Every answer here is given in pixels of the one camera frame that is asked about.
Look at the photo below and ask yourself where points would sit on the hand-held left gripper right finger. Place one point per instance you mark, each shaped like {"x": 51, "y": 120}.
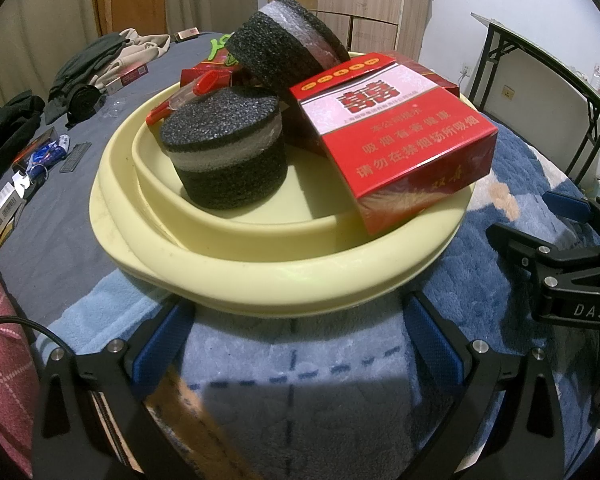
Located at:
{"x": 430, "y": 332}

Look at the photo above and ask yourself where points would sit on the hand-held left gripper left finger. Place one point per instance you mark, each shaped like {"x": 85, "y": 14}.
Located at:
{"x": 155, "y": 340}

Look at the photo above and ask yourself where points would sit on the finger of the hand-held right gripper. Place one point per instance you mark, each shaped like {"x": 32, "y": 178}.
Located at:
{"x": 565, "y": 206}
{"x": 520, "y": 245}

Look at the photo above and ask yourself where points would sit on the pale yellow plastic basin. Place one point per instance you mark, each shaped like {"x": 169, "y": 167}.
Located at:
{"x": 205, "y": 260}

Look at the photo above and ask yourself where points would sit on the red white cigarette carton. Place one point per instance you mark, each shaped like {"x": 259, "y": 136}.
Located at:
{"x": 395, "y": 150}

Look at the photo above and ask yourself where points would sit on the black grey foam cylinder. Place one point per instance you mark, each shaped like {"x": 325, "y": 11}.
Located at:
{"x": 220, "y": 170}

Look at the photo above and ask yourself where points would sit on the dark red cigarette carton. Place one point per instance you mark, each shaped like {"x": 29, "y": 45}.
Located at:
{"x": 430, "y": 80}

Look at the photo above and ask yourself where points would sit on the red-capped bottle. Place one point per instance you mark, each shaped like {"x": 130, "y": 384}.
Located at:
{"x": 207, "y": 82}

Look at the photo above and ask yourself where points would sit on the red cardboard box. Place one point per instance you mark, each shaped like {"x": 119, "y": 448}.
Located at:
{"x": 205, "y": 74}

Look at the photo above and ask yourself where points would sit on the green plastic item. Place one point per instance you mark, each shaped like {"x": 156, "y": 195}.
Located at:
{"x": 220, "y": 47}

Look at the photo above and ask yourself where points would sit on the black white foam cylinder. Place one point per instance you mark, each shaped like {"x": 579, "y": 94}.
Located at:
{"x": 275, "y": 45}

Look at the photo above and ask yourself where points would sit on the brown glossy box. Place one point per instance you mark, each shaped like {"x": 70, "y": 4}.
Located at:
{"x": 195, "y": 425}

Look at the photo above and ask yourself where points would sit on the blue white plush blanket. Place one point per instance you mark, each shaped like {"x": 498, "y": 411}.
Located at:
{"x": 330, "y": 360}

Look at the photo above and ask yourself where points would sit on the grey bed sheet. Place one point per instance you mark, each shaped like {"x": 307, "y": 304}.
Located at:
{"x": 65, "y": 240}

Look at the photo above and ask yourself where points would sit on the red plaid cloth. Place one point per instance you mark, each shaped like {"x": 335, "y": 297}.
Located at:
{"x": 5, "y": 385}

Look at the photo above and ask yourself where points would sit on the black folding table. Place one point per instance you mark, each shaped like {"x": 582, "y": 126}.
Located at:
{"x": 505, "y": 24}

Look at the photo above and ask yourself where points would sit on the black comb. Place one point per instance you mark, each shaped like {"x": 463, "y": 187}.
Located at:
{"x": 76, "y": 157}

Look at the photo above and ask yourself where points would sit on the white red cigarette pack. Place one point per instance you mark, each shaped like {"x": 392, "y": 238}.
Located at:
{"x": 0, "y": 215}

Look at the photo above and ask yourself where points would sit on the blue white packet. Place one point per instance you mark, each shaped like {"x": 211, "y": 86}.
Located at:
{"x": 50, "y": 150}

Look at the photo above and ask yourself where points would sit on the black round item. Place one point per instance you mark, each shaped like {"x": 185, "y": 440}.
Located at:
{"x": 85, "y": 102}

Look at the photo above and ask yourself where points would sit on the black garment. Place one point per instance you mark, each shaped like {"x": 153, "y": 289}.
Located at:
{"x": 5, "y": 120}

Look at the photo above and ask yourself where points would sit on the dark green garment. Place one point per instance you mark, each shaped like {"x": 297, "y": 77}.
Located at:
{"x": 90, "y": 60}

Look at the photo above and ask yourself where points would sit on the beige garment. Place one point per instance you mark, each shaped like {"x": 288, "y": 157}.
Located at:
{"x": 145, "y": 45}

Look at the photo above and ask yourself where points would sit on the small red white pack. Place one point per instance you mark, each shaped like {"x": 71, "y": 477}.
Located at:
{"x": 186, "y": 34}

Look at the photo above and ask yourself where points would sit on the wall socket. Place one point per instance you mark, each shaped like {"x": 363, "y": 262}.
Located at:
{"x": 463, "y": 70}
{"x": 508, "y": 92}

